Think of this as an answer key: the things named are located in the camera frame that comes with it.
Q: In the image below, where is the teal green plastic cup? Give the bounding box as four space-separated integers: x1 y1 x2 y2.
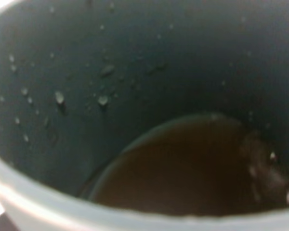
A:
0 0 289 231

